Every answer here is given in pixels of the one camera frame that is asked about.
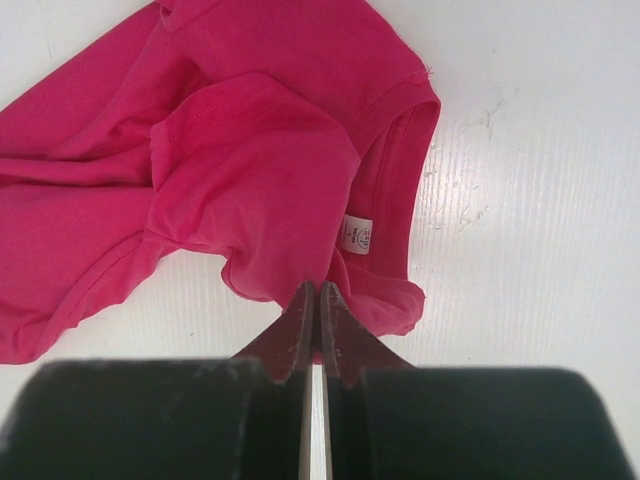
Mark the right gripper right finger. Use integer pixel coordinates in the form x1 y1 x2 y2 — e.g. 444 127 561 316
319 283 634 479

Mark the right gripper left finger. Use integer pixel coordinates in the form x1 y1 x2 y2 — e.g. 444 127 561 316
1 283 314 479

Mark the pink t shirt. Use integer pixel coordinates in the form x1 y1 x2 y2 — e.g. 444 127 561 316
1 1 440 365

